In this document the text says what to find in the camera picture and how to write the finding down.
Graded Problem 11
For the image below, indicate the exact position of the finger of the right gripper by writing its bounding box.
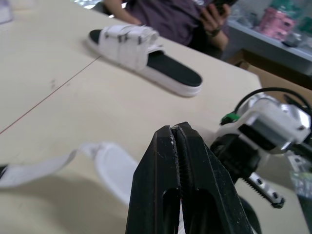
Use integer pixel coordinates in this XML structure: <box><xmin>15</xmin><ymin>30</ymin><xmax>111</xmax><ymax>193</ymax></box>
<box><xmin>240</xmin><ymin>170</ymin><xmax>286</xmax><ymax>209</ymax></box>

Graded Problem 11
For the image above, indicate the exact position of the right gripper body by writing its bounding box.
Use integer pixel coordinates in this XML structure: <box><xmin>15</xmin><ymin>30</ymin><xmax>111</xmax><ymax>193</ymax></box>
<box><xmin>210</xmin><ymin>135</ymin><xmax>262</xmax><ymax>182</ymax></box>

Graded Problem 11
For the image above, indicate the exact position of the pink roll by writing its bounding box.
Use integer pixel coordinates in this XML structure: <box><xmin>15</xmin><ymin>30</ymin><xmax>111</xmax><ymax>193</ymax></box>
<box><xmin>257</xmin><ymin>6</ymin><xmax>297</xmax><ymax>40</ymax></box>

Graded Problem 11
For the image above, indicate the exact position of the cardboard box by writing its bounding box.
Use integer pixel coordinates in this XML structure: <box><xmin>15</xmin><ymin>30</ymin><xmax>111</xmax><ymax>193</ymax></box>
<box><xmin>229</xmin><ymin>48</ymin><xmax>312</xmax><ymax>91</ymax></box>

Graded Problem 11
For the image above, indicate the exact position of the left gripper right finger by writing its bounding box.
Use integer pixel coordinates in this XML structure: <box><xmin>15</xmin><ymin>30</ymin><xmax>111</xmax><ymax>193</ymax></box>
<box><xmin>172</xmin><ymin>121</ymin><xmax>254</xmax><ymax>234</ymax></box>

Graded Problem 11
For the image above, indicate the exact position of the white strap sandal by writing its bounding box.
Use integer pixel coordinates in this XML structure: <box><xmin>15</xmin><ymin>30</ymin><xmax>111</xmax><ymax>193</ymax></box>
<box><xmin>0</xmin><ymin>140</ymin><xmax>186</xmax><ymax>234</ymax></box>
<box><xmin>85</xmin><ymin>24</ymin><xmax>203</xmax><ymax>98</ymax></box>

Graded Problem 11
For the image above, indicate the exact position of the person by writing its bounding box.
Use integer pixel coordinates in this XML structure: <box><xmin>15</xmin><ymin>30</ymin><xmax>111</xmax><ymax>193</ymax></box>
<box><xmin>103</xmin><ymin>0</ymin><xmax>239</xmax><ymax>53</ymax></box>

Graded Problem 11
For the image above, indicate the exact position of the dark phone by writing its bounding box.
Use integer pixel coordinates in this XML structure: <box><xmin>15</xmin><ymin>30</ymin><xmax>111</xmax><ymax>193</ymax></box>
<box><xmin>199</xmin><ymin>0</ymin><xmax>239</xmax><ymax>20</ymax></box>

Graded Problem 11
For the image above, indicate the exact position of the black cable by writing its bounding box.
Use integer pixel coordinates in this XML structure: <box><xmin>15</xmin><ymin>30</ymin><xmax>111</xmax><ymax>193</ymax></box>
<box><xmin>234</xmin><ymin>87</ymin><xmax>312</xmax><ymax>115</ymax></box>

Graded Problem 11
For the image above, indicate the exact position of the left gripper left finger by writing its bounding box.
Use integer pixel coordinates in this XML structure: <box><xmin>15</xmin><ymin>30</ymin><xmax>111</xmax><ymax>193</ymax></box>
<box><xmin>127</xmin><ymin>125</ymin><xmax>183</xmax><ymax>234</ymax></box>

